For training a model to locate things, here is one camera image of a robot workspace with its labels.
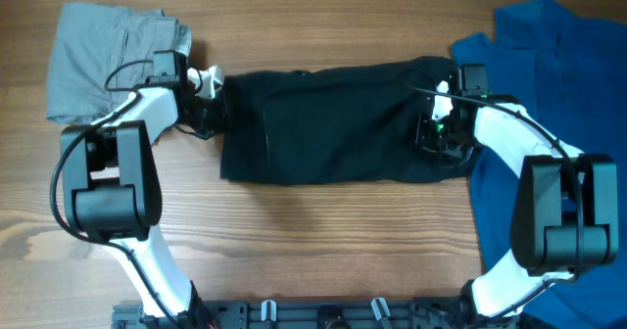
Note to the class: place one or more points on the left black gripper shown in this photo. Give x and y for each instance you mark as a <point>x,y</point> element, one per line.
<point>222,122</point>

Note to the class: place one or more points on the grey folded trousers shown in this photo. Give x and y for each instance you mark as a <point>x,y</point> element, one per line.
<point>99,52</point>

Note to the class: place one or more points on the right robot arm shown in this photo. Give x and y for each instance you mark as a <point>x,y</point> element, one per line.
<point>565,216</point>

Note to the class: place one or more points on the blue polo shirt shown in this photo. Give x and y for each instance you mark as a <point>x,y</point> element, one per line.
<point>570,75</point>

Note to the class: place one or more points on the black shorts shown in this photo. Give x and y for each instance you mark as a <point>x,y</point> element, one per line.
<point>338,125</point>

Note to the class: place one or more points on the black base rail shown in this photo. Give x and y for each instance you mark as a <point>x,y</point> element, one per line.
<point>419,313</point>

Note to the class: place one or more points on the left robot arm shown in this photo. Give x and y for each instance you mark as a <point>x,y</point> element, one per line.
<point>105,189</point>

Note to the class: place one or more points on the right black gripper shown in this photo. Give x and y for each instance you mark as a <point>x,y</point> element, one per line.
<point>423,137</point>

